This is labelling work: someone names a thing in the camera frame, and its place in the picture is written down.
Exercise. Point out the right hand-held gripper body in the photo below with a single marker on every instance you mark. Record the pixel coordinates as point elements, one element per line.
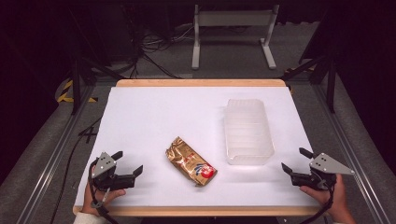
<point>323,174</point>

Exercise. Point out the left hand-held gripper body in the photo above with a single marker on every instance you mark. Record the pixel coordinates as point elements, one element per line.
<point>107,179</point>

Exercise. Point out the translucent plastic container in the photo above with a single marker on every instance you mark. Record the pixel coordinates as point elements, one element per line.
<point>248,132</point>

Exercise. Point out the gold foil snack packet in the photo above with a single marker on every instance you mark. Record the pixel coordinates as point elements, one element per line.
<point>190,161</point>

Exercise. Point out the person's left hand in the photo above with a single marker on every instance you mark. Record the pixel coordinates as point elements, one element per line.
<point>93,200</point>

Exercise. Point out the person's right hand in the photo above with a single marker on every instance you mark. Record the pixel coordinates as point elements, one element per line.
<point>337,202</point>

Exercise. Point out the white table sheet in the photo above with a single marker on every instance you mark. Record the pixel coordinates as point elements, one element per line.
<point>155,118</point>

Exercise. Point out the black tripod stand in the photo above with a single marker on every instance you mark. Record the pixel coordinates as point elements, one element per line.
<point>331,84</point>
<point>76,84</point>

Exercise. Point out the yellow black floor tape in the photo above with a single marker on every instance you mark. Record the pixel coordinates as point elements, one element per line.
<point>67,93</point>

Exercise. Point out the white metal stand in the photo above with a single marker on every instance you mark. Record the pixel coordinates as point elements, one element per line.
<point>233,18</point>

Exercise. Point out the aluminium floor rail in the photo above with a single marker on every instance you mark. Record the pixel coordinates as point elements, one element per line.
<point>351,155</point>
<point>53,158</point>

